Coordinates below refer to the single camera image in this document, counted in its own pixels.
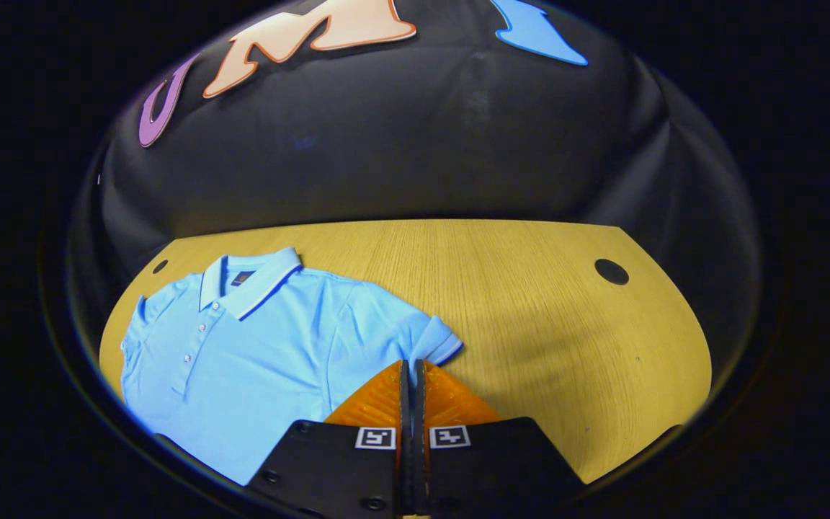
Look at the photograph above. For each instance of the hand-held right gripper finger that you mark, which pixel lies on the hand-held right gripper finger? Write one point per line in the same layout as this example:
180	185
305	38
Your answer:
420	432
404	432

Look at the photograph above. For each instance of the light blue polo T-shirt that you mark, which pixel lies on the light blue polo T-shirt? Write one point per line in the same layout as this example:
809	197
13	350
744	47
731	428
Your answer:
256	367

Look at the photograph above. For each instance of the round black table grommet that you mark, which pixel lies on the round black table grommet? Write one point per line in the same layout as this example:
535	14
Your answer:
612	272
160	266

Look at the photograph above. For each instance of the black backdrop cloth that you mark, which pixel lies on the black backdrop cloth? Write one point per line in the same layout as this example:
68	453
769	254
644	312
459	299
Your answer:
415	144

